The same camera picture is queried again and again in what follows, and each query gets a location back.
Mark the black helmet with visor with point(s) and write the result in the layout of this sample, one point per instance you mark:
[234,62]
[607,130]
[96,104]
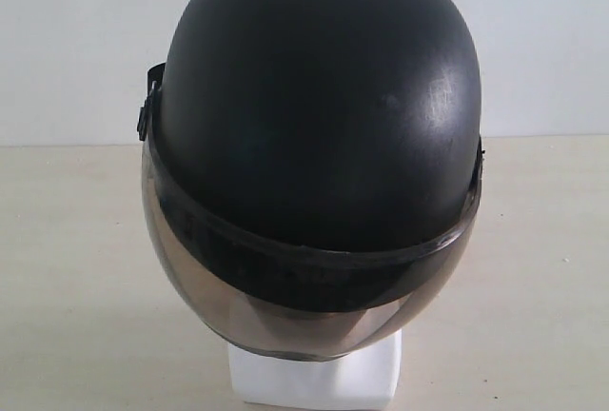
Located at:
[312,168]

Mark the white mannequin head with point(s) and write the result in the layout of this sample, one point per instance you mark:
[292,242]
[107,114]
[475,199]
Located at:
[366,379]

